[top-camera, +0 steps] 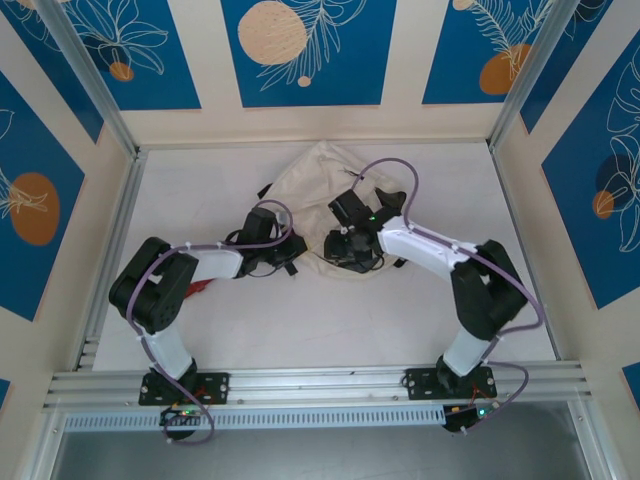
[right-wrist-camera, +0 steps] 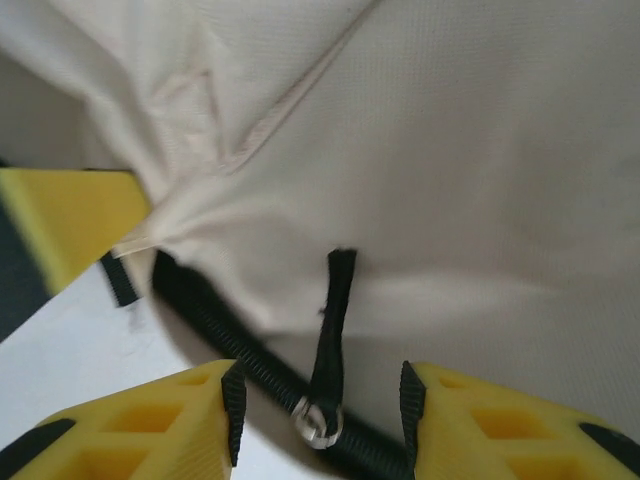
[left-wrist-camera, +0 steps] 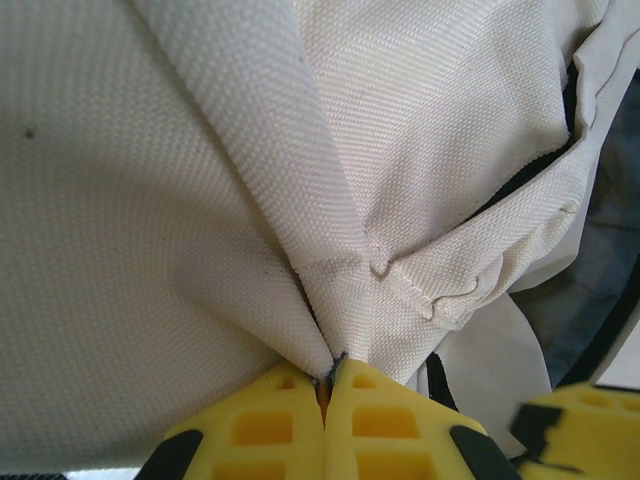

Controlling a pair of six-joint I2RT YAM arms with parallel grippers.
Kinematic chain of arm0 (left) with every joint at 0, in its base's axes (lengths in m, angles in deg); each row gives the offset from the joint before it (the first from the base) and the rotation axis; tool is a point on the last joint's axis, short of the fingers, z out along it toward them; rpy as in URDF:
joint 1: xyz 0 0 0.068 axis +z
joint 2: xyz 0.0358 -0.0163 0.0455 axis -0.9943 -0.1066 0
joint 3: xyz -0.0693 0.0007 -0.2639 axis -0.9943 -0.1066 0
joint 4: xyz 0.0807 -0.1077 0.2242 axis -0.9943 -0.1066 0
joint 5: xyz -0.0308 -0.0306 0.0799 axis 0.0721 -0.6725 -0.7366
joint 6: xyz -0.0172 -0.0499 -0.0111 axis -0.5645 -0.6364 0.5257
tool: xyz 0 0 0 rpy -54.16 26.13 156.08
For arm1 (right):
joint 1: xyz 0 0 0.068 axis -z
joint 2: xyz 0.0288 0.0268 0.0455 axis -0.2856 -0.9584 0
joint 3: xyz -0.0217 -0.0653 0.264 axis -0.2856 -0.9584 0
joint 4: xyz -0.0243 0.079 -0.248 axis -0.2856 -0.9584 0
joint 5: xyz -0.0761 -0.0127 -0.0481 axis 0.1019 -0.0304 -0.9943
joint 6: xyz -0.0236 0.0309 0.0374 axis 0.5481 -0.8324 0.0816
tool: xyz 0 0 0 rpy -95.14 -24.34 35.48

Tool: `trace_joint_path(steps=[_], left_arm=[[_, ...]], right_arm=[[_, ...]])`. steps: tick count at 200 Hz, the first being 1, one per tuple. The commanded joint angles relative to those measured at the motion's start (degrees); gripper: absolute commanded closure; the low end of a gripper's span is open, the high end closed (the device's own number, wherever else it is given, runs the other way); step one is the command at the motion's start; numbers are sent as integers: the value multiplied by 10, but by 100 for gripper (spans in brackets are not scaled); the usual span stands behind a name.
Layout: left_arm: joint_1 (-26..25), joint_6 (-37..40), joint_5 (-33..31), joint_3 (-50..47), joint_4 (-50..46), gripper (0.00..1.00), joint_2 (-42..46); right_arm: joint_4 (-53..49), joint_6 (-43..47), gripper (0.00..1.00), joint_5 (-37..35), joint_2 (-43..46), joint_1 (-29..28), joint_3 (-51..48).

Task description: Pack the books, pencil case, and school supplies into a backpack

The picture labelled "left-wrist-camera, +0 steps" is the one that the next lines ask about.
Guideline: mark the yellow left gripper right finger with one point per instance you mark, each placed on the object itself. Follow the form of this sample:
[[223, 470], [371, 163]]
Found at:
[[340, 440]]

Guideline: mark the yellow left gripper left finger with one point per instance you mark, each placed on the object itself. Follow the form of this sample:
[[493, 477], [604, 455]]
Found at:
[[305, 440]]

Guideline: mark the cream canvas backpack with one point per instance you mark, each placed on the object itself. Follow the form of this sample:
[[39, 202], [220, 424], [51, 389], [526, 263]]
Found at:
[[200, 200]]

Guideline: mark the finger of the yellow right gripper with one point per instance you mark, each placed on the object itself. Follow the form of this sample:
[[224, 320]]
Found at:
[[600, 440]]

